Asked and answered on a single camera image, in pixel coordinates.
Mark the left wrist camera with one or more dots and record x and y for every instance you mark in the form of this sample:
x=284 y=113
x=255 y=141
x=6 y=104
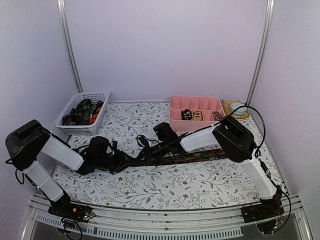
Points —
x=114 y=147

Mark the brown green patterned tie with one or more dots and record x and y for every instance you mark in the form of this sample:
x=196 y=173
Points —
x=192 y=157

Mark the yellow patterned rolled tie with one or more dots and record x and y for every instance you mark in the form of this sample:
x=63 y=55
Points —
x=197 y=116

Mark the front aluminium rail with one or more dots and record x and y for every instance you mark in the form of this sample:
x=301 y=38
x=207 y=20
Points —
x=114 y=223

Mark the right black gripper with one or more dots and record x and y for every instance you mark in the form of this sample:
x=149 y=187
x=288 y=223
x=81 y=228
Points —
x=149 y=157

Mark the black white rolled tie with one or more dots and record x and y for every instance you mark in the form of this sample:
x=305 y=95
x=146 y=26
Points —
x=186 y=115

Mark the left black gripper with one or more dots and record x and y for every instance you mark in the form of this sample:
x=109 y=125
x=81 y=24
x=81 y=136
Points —
x=121 y=162

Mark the floral patterned table mat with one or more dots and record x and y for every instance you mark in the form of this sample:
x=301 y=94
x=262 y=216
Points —
x=198 y=185

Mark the aluminium frame post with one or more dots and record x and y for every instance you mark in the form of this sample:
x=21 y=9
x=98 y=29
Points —
x=62 y=13
x=270 y=4

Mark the left aluminium frame post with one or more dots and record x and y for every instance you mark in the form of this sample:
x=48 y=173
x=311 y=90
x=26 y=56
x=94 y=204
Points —
x=62 y=13

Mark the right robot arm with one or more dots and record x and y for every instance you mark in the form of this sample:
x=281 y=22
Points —
x=239 y=146

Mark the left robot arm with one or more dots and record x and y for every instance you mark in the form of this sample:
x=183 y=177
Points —
x=26 y=143

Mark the dark red rolled tie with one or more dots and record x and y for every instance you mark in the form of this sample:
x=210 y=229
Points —
x=217 y=116

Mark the right aluminium frame post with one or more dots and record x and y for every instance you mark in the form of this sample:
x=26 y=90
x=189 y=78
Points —
x=270 y=4

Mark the white plastic mesh basket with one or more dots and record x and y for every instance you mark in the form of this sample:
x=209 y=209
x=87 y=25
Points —
x=87 y=130

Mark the light blue ceramic bowl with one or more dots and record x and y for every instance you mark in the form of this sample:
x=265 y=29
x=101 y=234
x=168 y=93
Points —
x=238 y=108

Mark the pink divided organizer box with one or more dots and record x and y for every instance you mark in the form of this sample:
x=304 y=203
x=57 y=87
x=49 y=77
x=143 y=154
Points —
x=194 y=103

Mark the pile of dark ties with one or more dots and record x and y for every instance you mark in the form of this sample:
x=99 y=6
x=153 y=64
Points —
x=85 y=113

